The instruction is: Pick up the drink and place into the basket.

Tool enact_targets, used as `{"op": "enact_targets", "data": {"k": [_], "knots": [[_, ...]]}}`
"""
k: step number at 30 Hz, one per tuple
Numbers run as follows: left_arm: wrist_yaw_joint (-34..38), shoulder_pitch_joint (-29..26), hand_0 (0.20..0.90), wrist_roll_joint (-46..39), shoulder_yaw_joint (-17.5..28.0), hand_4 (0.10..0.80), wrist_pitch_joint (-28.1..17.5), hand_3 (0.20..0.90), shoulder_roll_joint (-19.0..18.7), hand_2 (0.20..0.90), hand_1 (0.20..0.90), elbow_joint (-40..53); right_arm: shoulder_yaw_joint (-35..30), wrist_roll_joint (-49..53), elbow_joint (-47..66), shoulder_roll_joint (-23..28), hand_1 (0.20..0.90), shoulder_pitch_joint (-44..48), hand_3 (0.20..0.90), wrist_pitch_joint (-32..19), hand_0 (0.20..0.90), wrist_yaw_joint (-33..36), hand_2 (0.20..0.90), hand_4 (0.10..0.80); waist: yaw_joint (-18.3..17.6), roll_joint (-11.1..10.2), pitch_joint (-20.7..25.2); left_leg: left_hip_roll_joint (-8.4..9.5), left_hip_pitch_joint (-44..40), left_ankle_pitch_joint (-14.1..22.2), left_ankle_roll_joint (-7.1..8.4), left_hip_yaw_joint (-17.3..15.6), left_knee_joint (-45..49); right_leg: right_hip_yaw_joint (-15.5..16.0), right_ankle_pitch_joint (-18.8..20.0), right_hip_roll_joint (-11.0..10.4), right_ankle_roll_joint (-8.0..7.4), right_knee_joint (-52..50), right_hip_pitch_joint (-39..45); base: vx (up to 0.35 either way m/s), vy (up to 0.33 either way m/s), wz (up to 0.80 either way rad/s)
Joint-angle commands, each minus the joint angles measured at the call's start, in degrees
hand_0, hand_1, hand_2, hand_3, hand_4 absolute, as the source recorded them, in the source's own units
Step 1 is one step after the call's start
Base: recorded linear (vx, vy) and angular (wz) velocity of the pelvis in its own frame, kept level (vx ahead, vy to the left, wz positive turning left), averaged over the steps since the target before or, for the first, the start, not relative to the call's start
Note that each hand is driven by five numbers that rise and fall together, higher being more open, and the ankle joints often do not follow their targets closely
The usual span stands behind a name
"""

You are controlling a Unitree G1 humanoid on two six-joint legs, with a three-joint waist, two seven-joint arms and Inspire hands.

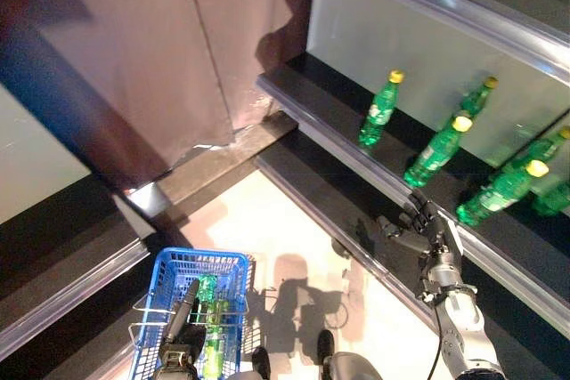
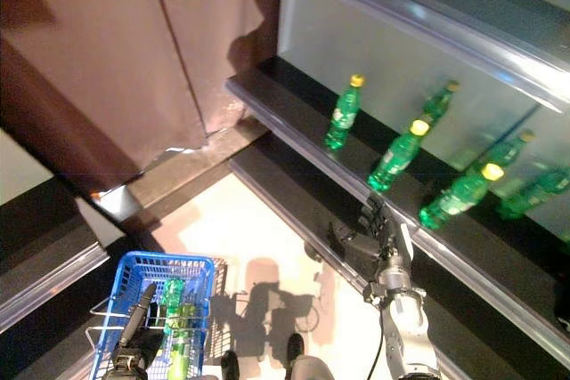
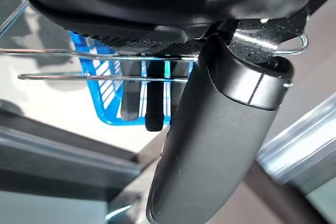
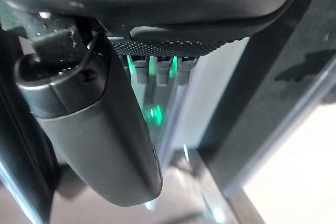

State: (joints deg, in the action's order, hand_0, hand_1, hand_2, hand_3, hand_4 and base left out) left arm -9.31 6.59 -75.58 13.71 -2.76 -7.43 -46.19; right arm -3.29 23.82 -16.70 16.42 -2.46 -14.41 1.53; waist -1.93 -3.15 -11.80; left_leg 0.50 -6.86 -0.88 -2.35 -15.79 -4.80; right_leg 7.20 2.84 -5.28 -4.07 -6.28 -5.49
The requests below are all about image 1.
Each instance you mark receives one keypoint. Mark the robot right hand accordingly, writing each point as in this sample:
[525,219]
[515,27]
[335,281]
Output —
[436,233]

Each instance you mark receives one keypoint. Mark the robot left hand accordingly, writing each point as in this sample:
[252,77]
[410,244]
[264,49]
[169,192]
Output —
[182,344]

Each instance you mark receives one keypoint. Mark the green soda bottle yellow cap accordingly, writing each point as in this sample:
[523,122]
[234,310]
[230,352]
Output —
[499,195]
[378,117]
[432,157]
[206,288]
[214,353]

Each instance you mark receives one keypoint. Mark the blue plastic shopping basket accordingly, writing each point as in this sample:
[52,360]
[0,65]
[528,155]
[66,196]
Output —
[200,257]

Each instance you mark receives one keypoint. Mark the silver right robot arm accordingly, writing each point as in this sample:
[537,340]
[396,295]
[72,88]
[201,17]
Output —
[463,322]

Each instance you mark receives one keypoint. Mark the black left robot foot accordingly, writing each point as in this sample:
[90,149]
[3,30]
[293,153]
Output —
[260,362]

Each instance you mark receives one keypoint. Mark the black robot foot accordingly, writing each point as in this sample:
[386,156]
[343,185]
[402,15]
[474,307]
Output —
[326,344]
[260,362]

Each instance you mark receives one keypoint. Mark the black right robot foot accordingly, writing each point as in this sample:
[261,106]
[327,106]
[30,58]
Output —
[326,344]

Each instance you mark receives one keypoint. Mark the dark side shelf unit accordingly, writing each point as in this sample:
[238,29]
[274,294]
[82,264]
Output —
[67,242]

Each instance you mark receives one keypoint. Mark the silver right robot leg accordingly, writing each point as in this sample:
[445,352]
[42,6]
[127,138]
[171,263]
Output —
[352,369]

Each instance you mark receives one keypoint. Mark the dark stone floor sill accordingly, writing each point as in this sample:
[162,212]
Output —
[222,162]

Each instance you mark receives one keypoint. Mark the brown fabric curtain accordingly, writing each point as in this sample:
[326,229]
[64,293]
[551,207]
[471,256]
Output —
[156,42]

